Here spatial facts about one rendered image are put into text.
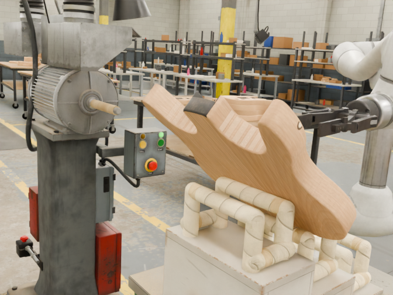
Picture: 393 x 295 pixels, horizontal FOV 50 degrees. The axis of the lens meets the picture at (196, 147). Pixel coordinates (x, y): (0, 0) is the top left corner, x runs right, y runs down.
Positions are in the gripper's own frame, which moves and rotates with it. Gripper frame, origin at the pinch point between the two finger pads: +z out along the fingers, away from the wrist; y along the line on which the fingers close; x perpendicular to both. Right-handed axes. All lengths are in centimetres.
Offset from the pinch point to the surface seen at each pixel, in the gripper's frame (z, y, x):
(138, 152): -11, 94, -30
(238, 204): 27.3, -6.0, -9.3
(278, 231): 20.4, -9.3, -15.3
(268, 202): 20.0, -6.3, -10.8
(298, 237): 12.9, -8.0, -19.5
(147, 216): -104, 248, -141
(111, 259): -2, 109, -84
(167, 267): 31.3, 11.0, -28.3
